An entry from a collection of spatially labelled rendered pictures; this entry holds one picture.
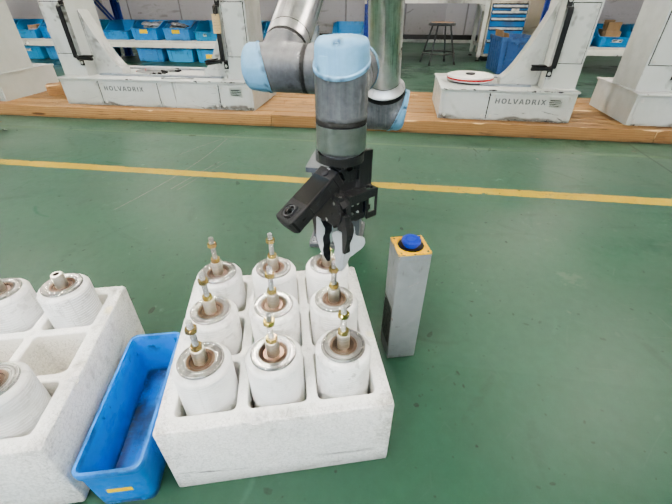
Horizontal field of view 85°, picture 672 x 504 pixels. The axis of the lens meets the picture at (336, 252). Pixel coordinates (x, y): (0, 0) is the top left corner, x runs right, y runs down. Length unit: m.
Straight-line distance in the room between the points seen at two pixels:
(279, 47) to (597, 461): 0.95
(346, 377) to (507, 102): 2.31
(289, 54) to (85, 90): 2.86
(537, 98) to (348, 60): 2.30
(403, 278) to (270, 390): 0.35
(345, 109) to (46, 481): 0.76
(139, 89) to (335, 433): 2.82
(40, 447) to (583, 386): 1.06
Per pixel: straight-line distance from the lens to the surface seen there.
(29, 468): 0.83
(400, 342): 0.93
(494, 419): 0.93
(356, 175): 0.61
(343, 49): 0.52
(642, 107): 3.02
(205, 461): 0.77
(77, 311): 0.93
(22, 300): 0.99
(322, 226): 0.64
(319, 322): 0.72
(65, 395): 0.82
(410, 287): 0.81
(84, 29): 3.51
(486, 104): 2.69
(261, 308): 0.72
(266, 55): 0.67
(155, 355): 0.98
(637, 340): 1.27
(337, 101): 0.53
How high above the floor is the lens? 0.74
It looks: 35 degrees down
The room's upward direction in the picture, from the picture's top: straight up
